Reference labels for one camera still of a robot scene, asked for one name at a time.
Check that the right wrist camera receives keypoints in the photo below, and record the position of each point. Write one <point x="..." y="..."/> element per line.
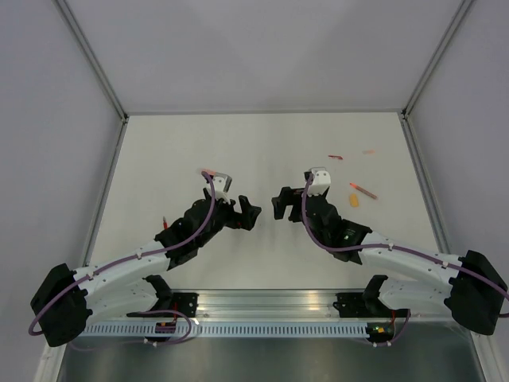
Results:
<point x="321" y="181"/>

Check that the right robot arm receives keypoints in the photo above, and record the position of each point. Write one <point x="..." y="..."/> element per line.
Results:
<point x="466" y="287"/>

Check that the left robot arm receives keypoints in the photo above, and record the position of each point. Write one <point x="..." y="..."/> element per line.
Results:
<point x="170" y="248"/>

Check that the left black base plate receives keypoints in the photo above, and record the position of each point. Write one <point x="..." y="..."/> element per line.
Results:
<point x="183" y="302"/>

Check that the orange marker pen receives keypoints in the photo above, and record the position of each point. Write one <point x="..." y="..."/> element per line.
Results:
<point x="208" y="171"/>

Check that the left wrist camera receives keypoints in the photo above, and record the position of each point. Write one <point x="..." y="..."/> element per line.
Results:
<point x="222" y="183"/>

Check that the orange marker cap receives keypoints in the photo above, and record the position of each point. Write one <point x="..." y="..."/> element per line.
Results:
<point x="353" y="200"/>

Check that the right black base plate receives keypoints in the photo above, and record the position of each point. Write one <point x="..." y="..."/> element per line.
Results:
<point x="351" y="305"/>

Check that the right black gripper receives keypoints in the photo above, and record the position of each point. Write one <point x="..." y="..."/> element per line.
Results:
<point x="288" y="196"/>

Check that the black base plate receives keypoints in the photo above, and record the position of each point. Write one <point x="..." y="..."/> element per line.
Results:
<point x="351" y="305"/>
<point x="183" y="302"/>

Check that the white slotted cable duct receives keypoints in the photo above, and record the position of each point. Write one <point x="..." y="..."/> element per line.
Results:
<point x="228" y="329"/>

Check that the orange grip clear pen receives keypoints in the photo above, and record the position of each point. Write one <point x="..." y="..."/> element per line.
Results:
<point x="363" y="191"/>

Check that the aluminium mounting rail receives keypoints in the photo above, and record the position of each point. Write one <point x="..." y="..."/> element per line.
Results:
<point x="270" y="304"/>

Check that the aluminium frame post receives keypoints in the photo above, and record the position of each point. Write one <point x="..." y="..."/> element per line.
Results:
<point x="69" y="18"/>
<point x="447" y="37"/>

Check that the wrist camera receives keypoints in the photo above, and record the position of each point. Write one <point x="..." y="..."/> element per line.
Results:
<point x="222" y="183"/>
<point x="321" y="181"/>

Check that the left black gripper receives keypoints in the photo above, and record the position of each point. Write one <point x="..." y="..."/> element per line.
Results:
<point x="245" y="220"/>

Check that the left aluminium frame post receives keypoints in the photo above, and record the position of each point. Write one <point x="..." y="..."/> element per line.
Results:
<point x="69" y="18"/>

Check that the right aluminium frame post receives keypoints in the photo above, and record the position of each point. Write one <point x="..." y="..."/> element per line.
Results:
<point x="447" y="37"/>

